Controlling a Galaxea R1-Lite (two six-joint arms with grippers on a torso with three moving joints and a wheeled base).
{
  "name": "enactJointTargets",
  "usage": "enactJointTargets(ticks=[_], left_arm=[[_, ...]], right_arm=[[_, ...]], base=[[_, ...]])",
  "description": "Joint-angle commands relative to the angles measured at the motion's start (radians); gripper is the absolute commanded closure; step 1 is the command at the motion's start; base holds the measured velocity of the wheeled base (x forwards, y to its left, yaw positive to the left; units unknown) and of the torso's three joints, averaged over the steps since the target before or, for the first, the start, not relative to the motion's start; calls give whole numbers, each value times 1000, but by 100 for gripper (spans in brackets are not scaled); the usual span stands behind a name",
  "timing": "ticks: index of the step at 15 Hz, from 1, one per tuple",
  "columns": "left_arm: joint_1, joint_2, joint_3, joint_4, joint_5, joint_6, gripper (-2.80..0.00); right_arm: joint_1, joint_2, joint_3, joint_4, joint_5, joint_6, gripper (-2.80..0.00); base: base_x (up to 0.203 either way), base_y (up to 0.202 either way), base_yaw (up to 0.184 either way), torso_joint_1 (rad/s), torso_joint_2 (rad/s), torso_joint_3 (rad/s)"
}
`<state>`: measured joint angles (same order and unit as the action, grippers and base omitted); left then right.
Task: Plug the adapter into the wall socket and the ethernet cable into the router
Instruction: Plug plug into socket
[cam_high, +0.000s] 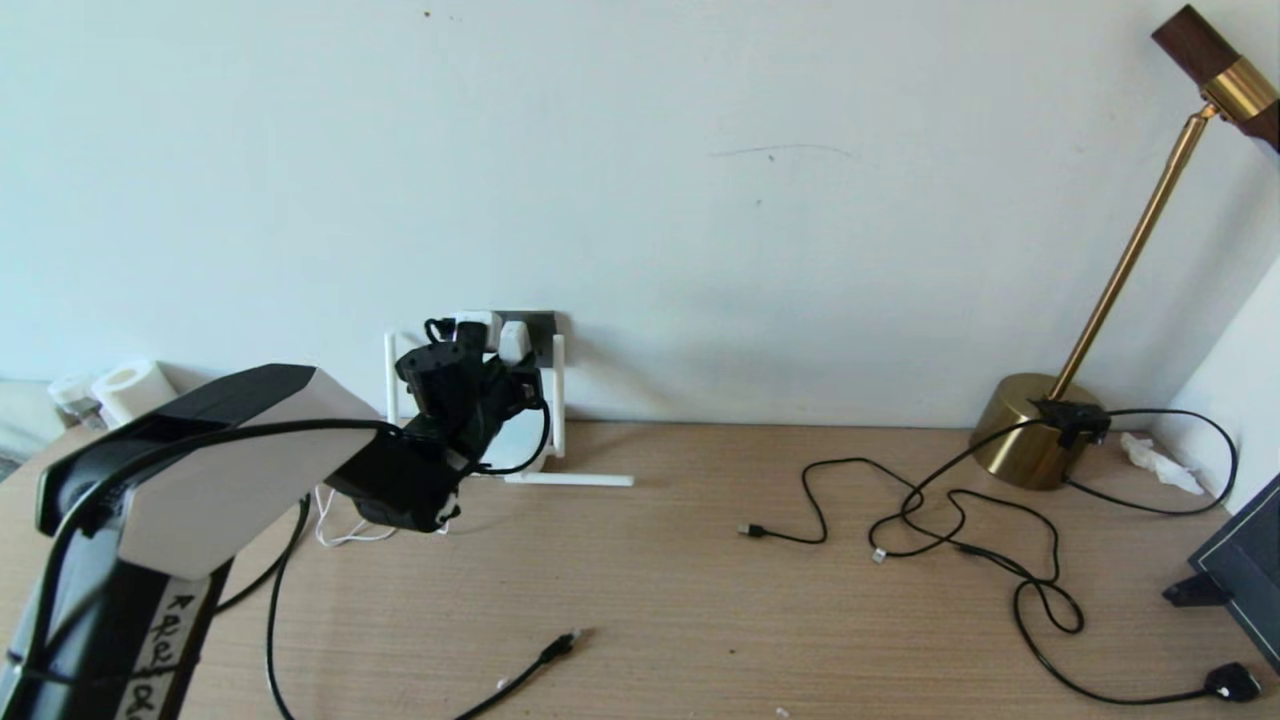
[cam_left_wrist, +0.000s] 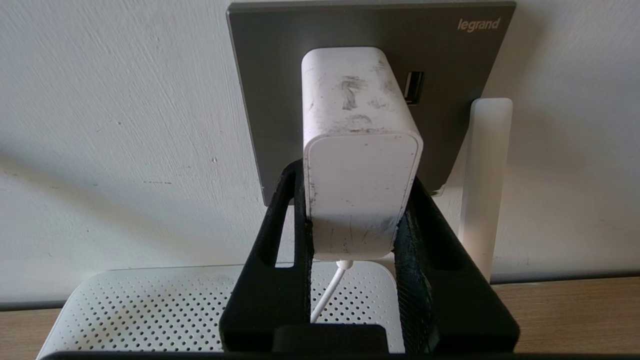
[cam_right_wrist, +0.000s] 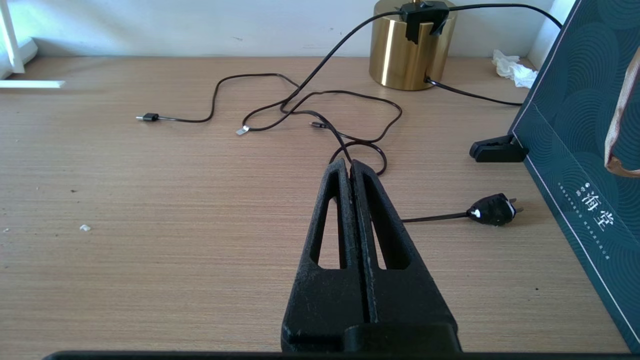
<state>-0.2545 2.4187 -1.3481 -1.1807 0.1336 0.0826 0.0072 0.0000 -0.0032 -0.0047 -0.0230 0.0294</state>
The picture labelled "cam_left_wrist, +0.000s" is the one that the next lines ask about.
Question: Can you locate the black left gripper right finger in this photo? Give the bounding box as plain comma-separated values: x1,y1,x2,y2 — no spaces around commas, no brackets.
394,176,521,354

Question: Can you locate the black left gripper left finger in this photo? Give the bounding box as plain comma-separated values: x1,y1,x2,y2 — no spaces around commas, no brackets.
218,159,314,352

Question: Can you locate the white adapter cord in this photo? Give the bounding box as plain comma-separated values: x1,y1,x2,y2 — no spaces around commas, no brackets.
310,259,355,325

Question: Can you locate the white power adapter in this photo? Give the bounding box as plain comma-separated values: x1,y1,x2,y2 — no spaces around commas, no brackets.
301,46,424,262

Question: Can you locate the white router with antennas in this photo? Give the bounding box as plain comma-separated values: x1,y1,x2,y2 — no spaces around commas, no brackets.
36,97,514,360

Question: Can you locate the grey wall socket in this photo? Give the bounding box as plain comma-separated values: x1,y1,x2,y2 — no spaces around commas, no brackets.
226,1,517,207

